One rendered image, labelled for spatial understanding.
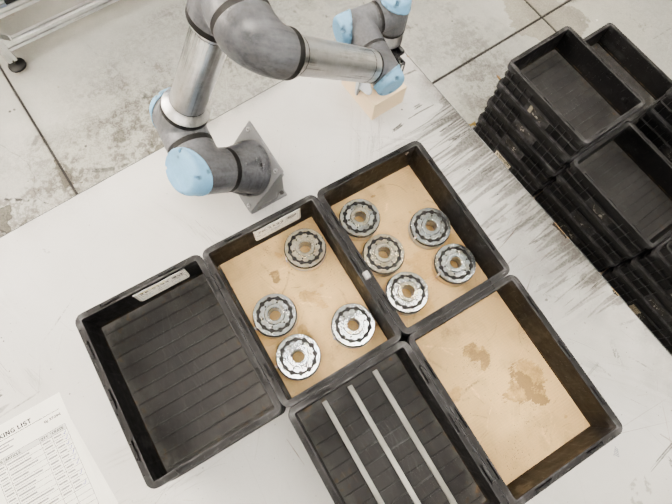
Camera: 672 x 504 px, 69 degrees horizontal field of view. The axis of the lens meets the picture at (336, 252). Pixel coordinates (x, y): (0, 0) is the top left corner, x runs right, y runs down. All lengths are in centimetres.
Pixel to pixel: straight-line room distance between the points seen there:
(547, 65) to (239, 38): 145
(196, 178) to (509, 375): 87
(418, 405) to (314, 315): 32
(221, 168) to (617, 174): 149
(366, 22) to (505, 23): 172
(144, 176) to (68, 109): 117
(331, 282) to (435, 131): 62
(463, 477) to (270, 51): 96
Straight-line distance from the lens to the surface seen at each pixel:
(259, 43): 92
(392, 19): 130
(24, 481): 148
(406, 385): 119
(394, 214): 128
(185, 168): 122
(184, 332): 122
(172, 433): 121
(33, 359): 149
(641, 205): 214
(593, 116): 208
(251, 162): 130
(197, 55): 109
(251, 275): 122
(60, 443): 144
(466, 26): 284
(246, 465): 132
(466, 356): 123
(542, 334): 123
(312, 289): 120
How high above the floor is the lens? 200
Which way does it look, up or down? 72 degrees down
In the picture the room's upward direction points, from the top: 8 degrees clockwise
